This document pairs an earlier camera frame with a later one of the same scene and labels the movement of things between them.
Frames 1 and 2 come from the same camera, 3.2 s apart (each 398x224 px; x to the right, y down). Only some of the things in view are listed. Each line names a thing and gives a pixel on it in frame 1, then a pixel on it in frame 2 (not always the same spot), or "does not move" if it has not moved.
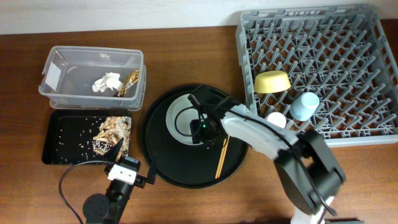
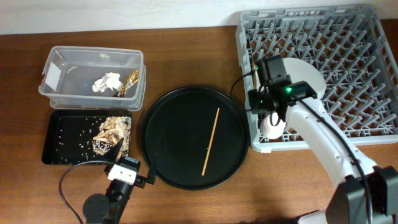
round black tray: x=186 y=165 does not move
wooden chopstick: x=220 y=157 -> x=210 y=141
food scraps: x=112 y=130 does not move
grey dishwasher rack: x=342 y=54 does not move
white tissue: x=109 y=80 does not move
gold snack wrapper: x=130 y=80 does not move
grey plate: x=180 y=112 -> x=300 y=70
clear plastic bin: x=70 y=71 does not move
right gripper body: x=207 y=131 -> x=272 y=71
